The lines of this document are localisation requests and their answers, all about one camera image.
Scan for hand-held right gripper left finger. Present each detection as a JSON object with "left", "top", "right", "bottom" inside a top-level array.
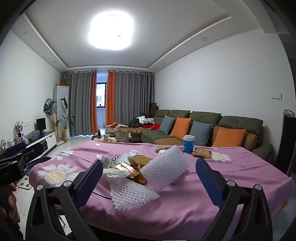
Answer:
[{"left": 25, "top": 159, "right": 104, "bottom": 241}]

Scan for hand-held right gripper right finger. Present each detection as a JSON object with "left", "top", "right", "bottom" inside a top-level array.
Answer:
[{"left": 195, "top": 158, "right": 273, "bottom": 241}]

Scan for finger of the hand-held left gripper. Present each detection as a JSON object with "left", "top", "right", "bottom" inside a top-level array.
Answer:
[
  {"left": 14, "top": 144, "right": 44, "bottom": 164},
  {"left": 0, "top": 142, "right": 27, "bottom": 160}
]

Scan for blue trash bin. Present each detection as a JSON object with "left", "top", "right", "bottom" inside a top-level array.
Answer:
[{"left": 24, "top": 156, "right": 53, "bottom": 179}]

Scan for white tissue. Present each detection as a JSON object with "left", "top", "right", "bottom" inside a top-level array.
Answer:
[{"left": 103, "top": 167, "right": 132, "bottom": 180}]

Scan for gold foil wrapper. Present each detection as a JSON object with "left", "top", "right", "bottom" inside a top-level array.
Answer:
[
  {"left": 193, "top": 148, "right": 213, "bottom": 159},
  {"left": 116, "top": 162, "right": 147, "bottom": 184}
]

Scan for blue and white paper cup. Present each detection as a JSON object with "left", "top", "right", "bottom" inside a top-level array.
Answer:
[{"left": 183, "top": 135, "right": 196, "bottom": 154}]

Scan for large white foam net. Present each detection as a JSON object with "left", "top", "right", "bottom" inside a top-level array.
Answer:
[{"left": 140, "top": 145, "right": 191, "bottom": 194}]

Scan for person's left hand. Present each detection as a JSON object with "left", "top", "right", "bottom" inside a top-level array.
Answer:
[{"left": 0, "top": 183, "right": 21, "bottom": 232}]

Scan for blue patterned cloth bundle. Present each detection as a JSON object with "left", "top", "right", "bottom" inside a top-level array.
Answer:
[{"left": 26, "top": 130, "right": 41, "bottom": 140}]

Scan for white bathroom scale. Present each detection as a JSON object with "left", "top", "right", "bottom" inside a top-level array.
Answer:
[{"left": 18, "top": 179, "right": 33, "bottom": 190}]

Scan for leafy branches in vase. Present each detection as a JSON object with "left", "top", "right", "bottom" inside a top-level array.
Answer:
[{"left": 14, "top": 120, "right": 30, "bottom": 138}]

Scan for white and black TV cabinet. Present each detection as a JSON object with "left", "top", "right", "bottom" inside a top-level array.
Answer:
[{"left": 0, "top": 131, "right": 58, "bottom": 163}]

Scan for pink floral blanket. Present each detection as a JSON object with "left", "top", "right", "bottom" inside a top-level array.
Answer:
[{"left": 29, "top": 140, "right": 293, "bottom": 234}]

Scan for green patterned wrapper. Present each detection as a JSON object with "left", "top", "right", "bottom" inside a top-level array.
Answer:
[{"left": 102, "top": 156, "right": 116, "bottom": 168}]

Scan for black monitor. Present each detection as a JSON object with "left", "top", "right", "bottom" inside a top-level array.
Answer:
[{"left": 36, "top": 117, "right": 47, "bottom": 135}]

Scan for black coffee table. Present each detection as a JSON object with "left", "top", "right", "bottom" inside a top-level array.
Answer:
[{"left": 91, "top": 126, "right": 144, "bottom": 143}]

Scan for tall plant in yellow pot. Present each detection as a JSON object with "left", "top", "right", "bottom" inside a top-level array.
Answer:
[{"left": 57, "top": 97, "right": 75, "bottom": 142}]

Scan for cloth-covered standing fan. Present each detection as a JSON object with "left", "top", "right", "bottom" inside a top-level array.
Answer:
[{"left": 43, "top": 98, "right": 58, "bottom": 142}]

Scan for large blue cushion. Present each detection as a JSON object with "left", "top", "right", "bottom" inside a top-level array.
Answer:
[{"left": 188, "top": 120, "right": 213, "bottom": 147}]

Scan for orange cushion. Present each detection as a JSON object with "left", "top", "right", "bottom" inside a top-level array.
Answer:
[
  {"left": 211, "top": 127, "right": 247, "bottom": 148},
  {"left": 170, "top": 117, "right": 192, "bottom": 141}
]

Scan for group of jars and boxes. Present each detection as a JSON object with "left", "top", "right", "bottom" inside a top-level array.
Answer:
[{"left": 103, "top": 130, "right": 133, "bottom": 142}]

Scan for white and tan wrapper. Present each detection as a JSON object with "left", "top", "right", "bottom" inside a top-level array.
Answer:
[{"left": 128, "top": 150, "right": 154, "bottom": 168}]

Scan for pile of small snack wrappers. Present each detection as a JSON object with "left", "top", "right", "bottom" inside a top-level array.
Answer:
[{"left": 154, "top": 146, "right": 173, "bottom": 154}]

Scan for white standing air conditioner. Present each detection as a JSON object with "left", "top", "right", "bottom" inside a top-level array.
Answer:
[{"left": 54, "top": 86, "right": 70, "bottom": 139}]

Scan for grey and orange curtain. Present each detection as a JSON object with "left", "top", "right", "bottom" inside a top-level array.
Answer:
[
  {"left": 60, "top": 70, "right": 99, "bottom": 137},
  {"left": 106, "top": 70, "right": 155, "bottom": 134}
]

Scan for green sofa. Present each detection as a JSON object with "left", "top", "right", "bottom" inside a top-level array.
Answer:
[{"left": 105, "top": 109, "right": 274, "bottom": 163}]

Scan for small blue cushion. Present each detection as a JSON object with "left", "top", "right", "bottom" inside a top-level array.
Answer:
[{"left": 159, "top": 115, "right": 176, "bottom": 135}]

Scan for black clothes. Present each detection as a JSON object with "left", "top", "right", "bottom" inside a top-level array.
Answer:
[{"left": 128, "top": 118, "right": 145, "bottom": 128}]

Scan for black chair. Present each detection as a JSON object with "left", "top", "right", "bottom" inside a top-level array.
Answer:
[{"left": 275, "top": 109, "right": 296, "bottom": 176}]

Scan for balcony window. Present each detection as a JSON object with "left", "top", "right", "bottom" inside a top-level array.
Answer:
[{"left": 96, "top": 72, "right": 108, "bottom": 135}]

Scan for round ceiling light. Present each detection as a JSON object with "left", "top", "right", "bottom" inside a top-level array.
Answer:
[{"left": 88, "top": 11, "right": 134, "bottom": 49}]

